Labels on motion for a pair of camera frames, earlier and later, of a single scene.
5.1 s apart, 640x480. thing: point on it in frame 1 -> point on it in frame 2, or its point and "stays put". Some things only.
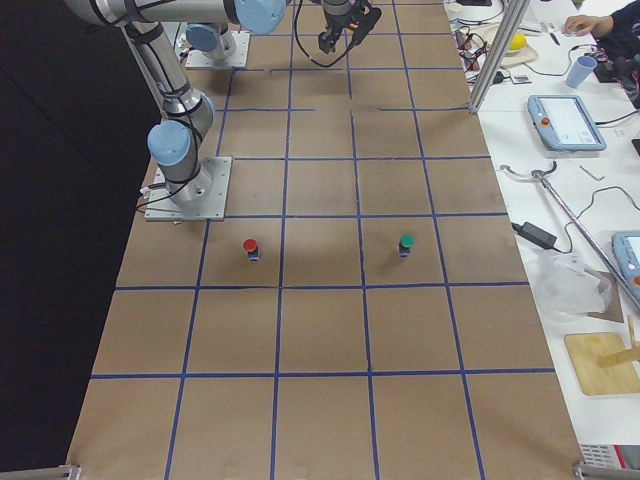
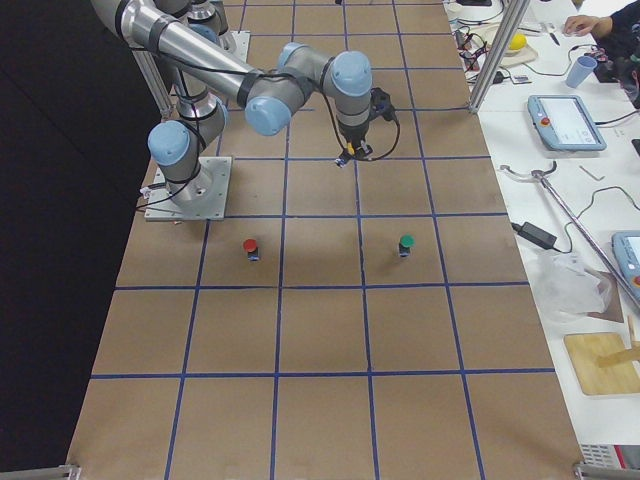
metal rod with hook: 540,173 stays put
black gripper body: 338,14 -> 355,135
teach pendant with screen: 564,123 stays put
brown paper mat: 361,312 stays put
